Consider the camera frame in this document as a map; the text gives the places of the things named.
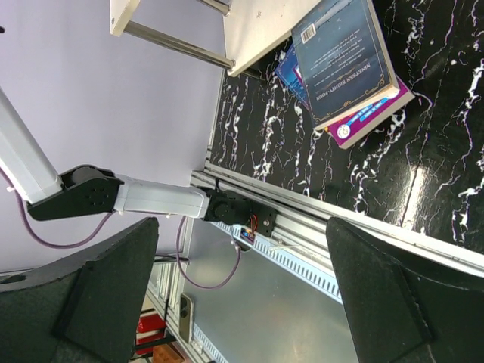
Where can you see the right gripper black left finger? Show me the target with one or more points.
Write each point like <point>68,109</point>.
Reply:
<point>84,307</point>

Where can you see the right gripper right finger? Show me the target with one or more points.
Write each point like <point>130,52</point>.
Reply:
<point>402,307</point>

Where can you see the purple puzzle book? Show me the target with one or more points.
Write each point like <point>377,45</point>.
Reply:
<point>351,129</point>

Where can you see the dark blue book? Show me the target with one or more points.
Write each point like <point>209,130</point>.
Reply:
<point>343,60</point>

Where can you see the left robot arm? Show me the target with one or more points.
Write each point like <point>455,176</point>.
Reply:
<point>88,190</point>

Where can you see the red box on floor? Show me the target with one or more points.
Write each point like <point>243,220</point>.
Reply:
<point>153,340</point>

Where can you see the smartphone on table edge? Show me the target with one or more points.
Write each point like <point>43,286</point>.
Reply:
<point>185,317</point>

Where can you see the black marble pattern mat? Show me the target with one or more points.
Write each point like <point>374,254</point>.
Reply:
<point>421,169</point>

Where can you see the white two-tier wooden shelf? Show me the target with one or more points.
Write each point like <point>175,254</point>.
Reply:
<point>251,30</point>

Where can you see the white slotted cable duct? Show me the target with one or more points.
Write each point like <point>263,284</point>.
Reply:
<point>311,273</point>

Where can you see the aluminium mounting rail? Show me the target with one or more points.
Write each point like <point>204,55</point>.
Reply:
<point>302,222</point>

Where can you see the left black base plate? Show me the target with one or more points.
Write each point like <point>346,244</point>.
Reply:
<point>261,219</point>

